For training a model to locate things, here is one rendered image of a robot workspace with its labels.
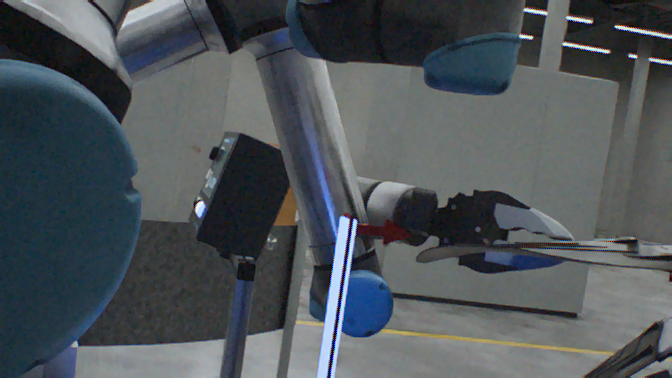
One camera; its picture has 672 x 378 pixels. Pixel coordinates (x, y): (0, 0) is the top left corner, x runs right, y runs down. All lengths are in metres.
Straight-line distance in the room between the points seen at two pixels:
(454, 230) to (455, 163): 6.15
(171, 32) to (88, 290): 0.71
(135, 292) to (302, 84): 1.71
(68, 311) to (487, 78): 0.43
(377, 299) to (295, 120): 0.22
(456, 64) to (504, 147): 6.56
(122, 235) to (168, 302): 2.25
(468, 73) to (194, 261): 2.00
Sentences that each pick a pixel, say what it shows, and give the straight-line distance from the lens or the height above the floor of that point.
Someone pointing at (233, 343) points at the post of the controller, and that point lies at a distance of 1.23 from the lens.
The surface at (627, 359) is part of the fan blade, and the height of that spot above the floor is 1.06.
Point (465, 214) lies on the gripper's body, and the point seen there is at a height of 1.20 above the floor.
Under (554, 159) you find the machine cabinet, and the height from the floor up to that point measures 1.45.
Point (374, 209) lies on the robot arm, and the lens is 0.95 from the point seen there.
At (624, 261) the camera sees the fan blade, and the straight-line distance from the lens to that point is 0.75.
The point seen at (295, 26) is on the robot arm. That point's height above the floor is 1.36.
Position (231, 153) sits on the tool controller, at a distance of 1.24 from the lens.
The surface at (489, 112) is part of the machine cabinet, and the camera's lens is 7.14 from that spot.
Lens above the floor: 1.25
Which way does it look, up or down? 3 degrees down
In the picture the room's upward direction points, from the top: 8 degrees clockwise
